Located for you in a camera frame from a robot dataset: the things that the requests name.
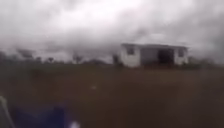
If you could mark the row of distant trees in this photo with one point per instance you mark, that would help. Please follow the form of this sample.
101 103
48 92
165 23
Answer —
50 60

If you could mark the white building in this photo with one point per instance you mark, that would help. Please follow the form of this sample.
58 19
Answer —
133 56

